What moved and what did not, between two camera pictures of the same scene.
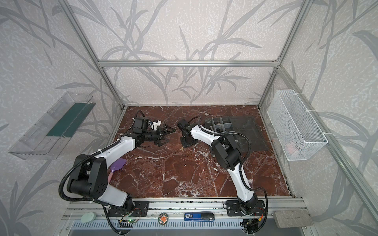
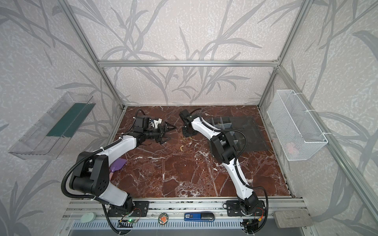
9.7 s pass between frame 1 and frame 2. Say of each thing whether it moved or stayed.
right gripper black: moved
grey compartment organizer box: stayed
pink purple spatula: stayed
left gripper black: stayed
